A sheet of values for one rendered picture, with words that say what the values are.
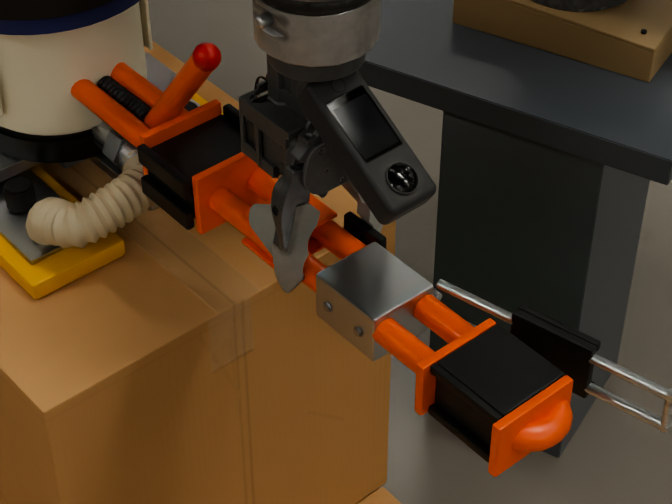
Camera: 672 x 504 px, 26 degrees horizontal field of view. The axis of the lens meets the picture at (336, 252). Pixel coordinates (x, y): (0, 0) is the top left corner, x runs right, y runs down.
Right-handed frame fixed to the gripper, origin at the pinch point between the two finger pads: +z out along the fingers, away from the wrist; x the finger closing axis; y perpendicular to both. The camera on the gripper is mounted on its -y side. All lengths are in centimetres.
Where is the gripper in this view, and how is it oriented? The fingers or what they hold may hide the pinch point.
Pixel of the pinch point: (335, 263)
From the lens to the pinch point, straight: 115.7
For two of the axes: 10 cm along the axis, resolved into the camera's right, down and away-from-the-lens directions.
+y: -6.3, -5.1, 5.8
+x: -7.7, 4.2, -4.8
